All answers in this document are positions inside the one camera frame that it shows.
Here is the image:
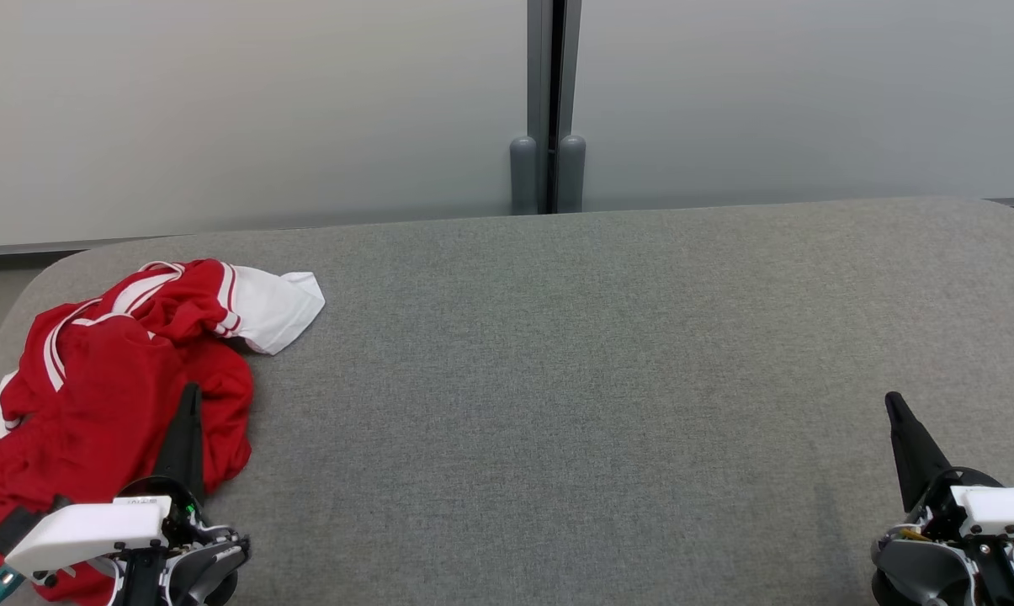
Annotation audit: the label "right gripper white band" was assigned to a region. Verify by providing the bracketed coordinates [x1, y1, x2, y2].
[871, 391, 1014, 606]

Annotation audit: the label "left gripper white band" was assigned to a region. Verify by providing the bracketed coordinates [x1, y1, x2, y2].
[4, 383, 252, 606]

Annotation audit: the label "red shorts with white stripe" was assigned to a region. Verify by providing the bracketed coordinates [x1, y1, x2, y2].
[0, 332, 255, 605]

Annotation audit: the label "red shirt with white sleeves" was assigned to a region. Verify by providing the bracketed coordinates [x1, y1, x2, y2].
[0, 258, 326, 439]

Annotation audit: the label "grey partition frame post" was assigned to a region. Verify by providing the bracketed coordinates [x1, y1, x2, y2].
[526, 0, 583, 215]

